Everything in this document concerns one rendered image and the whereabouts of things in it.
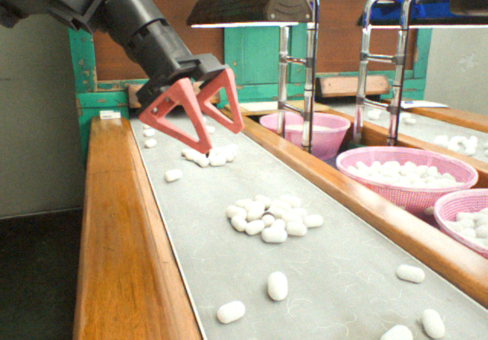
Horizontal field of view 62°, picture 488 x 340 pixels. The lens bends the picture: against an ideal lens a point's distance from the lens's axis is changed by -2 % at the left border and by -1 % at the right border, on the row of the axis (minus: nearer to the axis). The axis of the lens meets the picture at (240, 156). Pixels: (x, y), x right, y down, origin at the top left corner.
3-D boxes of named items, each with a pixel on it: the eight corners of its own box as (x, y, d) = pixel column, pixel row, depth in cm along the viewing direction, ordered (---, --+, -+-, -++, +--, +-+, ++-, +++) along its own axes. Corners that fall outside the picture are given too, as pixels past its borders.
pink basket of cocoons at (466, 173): (428, 254, 67) (437, 201, 64) (307, 203, 87) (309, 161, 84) (492, 210, 83) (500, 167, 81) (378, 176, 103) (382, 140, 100)
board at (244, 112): (237, 116, 130) (237, 112, 130) (223, 107, 144) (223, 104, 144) (329, 110, 140) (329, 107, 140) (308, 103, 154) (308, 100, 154)
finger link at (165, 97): (177, 174, 43) (124, 103, 43) (206, 155, 50) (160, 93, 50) (222, 139, 40) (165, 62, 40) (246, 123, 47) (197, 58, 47)
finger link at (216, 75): (205, 155, 50) (159, 94, 50) (227, 141, 56) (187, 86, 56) (246, 124, 47) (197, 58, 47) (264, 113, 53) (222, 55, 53)
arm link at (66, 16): (39, 4, 45) (81, -58, 46) (69, 40, 57) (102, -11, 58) (132, 58, 46) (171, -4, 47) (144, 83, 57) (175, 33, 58)
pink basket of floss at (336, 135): (332, 170, 108) (335, 135, 105) (243, 155, 120) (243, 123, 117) (357, 145, 130) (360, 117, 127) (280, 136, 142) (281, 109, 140)
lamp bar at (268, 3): (266, 22, 61) (267, -30, 59) (185, 26, 118) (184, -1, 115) (313, 22, 63) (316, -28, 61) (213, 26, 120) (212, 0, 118)
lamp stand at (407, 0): (390, 176, 103) (410, -13, 90) (346, 154, 121) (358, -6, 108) (448, 168, 109) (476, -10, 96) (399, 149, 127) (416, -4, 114)
